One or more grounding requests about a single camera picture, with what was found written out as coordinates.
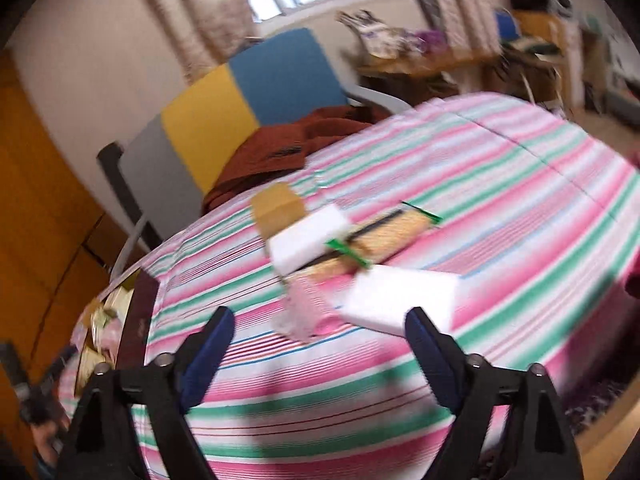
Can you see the rust red jacket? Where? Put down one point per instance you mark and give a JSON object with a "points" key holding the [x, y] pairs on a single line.
{"points": [[274, 151]]}

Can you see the yellow sponge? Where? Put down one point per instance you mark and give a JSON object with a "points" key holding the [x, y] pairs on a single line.
{"points": [[275, 209]]}

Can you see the wooden chair with clothes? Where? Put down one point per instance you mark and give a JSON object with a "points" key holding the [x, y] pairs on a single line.
{"points": [[533, 63]]}

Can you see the striped pink green tablecloth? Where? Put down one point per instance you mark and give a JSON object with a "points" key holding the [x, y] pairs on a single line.
{"points": [[540, 225]]}

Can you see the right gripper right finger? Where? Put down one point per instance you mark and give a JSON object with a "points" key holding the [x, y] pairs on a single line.
{"points": [[536, 442]]}

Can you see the left floral curtain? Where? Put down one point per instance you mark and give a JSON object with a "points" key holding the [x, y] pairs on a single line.
{"points": [[204, 33]]}

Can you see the wooden wardrobe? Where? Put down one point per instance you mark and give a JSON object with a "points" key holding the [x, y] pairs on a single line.
{"points": [[56, 241]]}

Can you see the pink hair roller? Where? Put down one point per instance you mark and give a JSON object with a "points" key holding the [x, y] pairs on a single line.
{"points": [[305, 314]]}

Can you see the grey yellow blue chair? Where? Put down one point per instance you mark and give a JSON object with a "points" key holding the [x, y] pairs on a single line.
{"points": [[161, 177]]}

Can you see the small white fan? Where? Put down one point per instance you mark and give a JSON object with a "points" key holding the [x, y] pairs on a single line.
{"points": [[561, 8]]}

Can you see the white foam block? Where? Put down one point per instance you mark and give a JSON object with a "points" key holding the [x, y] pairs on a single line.
{"points": [[306, 239], [380, 298]]}

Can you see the purple box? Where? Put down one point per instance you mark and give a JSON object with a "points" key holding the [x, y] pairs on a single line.
{"points": [[430, 41]]}

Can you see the storage box of tidied items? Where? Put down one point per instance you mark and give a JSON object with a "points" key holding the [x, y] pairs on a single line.
{"points": [[115, 330]]}

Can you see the white foam block far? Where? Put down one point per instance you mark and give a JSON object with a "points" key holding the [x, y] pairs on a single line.
{"points": [[306, 239]]}

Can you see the person's left hand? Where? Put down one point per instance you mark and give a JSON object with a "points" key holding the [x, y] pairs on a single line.
{"points": [[44, 436]]}

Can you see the white box with papers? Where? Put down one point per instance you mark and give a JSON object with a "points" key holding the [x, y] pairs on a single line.
{"points": [[378, 40]]}

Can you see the snack bar green wrapper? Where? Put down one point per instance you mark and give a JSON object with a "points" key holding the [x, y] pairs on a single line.
{"points": [[385, 236]]}

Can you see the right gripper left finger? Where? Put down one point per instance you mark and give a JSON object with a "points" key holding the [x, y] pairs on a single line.
{"points": [[102, 442]]}

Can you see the white foam block near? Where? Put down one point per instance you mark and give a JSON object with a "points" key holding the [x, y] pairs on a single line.
{"points": [[380, 298]]}

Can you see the wooden side table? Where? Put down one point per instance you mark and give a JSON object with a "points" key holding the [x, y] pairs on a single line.
{"points": [[420, 77]]}

